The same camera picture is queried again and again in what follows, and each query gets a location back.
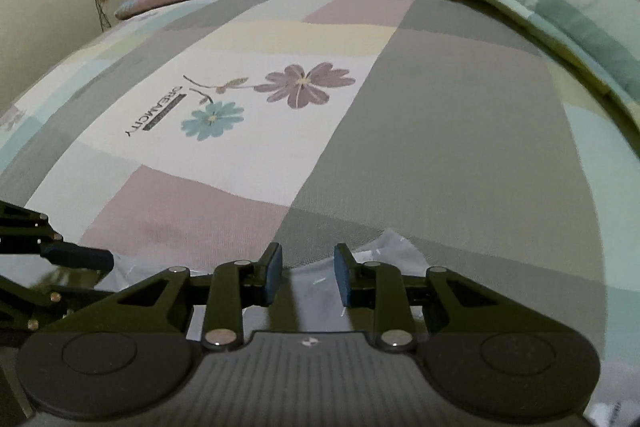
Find grey patterned pyjama trousers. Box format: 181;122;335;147
96;229;430;340

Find patchwork pastel bed sheet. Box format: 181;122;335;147
1;0;639;426

